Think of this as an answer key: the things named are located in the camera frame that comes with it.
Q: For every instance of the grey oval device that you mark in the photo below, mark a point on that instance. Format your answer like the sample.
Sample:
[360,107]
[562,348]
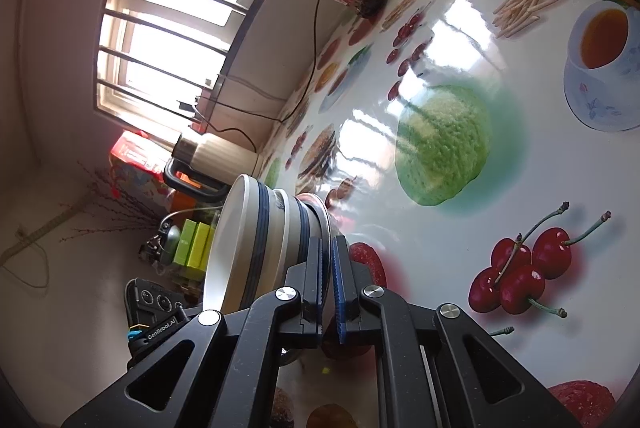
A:
[167,238]

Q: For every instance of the orange box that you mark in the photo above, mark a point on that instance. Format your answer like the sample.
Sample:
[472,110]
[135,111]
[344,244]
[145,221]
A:
[190,188]

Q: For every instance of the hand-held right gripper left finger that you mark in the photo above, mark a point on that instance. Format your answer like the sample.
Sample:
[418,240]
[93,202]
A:
[316,278]

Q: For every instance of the cream electric kettle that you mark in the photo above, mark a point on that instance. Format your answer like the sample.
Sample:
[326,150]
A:
[220,155]

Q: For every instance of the colourful red gift bag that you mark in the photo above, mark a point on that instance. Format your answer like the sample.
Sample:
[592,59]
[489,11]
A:
[135,158]

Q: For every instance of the dry twig bouquet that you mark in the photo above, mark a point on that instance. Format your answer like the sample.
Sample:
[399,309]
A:
[110,203]

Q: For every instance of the window with metal bars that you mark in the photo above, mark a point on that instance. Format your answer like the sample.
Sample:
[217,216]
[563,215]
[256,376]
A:
[165,33]

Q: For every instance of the lime green box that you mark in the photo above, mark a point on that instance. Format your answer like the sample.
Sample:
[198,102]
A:
[202,248]
[182,243]

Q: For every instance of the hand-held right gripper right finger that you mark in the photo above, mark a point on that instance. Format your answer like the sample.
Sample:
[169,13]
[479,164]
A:
[340,288]

